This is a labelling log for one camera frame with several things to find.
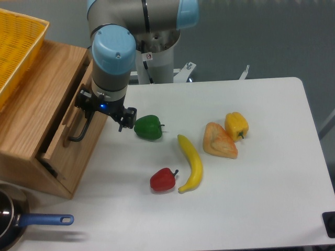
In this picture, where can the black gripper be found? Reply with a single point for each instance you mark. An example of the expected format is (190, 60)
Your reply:
(111, 103)

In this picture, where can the black metal drawer handle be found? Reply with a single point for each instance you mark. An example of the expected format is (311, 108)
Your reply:
(83, 131)

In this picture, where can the wooden top drawer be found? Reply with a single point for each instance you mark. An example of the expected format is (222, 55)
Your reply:
(68, 159)

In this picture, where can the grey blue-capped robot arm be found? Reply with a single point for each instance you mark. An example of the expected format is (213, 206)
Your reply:
(126, 35)

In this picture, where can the wooden drawer cabinet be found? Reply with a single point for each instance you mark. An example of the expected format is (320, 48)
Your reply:
(38, 120)

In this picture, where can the green bell pepper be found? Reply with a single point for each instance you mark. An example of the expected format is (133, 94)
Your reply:
(149, 128)

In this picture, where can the red bell pepper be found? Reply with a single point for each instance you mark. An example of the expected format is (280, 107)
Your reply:
(163, 180)

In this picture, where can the yellow banana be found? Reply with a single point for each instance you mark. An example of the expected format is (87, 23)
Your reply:
(195, 163)

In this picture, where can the toy bread pastry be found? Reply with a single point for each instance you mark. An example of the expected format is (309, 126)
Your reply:
(217, 142)

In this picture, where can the yellow bell pepper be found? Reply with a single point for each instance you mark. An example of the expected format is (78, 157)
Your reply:
(236, 126)

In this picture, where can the yellow plastic basket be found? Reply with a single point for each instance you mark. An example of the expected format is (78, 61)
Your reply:
(21, 39)

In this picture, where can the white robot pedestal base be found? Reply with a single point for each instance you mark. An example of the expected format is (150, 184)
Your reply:
(155, 59)

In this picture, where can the blue-handled frying pan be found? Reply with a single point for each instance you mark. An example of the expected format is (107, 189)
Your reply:
(16, 216)

